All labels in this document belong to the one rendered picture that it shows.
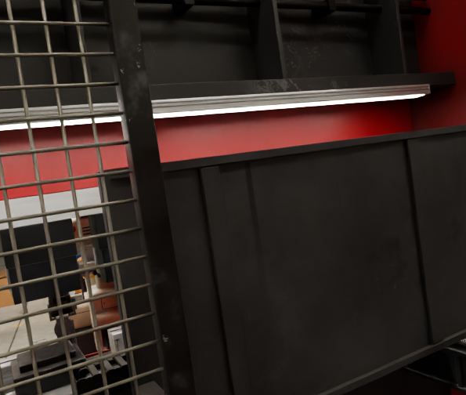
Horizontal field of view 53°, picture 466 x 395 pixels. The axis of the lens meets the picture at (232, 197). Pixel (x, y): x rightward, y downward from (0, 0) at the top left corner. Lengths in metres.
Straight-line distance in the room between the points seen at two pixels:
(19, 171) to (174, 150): 0.37
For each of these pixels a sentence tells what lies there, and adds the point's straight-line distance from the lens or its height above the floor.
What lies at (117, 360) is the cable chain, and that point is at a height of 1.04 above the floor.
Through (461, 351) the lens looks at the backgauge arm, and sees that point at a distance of 1.22.
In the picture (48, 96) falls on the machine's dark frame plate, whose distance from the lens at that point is 0.97.
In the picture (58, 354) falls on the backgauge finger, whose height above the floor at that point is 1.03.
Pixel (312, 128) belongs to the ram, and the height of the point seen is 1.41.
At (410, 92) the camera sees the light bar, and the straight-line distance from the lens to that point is 1.43.
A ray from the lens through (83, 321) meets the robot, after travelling 2.38.
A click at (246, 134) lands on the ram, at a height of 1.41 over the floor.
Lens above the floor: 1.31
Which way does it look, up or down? 3 degrees down
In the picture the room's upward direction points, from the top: 8 degrees counter-clockwise
